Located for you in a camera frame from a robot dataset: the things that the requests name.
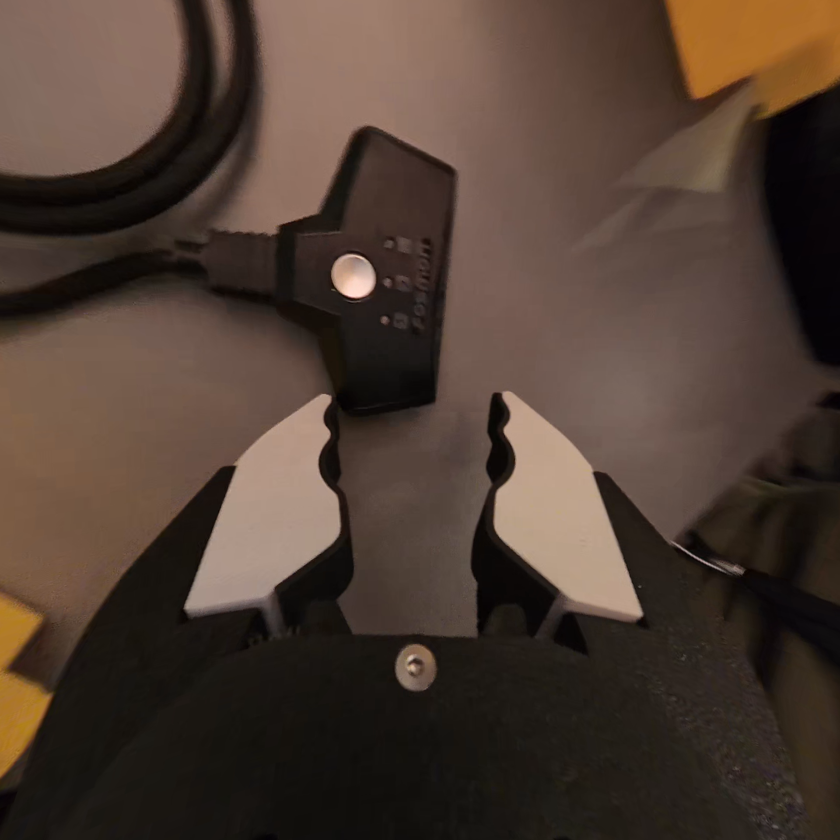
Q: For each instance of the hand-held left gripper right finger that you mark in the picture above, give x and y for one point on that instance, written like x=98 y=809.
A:
x=558 y=525

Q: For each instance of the yellow plastic bin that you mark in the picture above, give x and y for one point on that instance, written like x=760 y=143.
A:
x=16 y=709
x=735 y=39

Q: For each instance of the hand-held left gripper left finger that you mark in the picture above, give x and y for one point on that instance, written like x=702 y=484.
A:
x=262 y=525

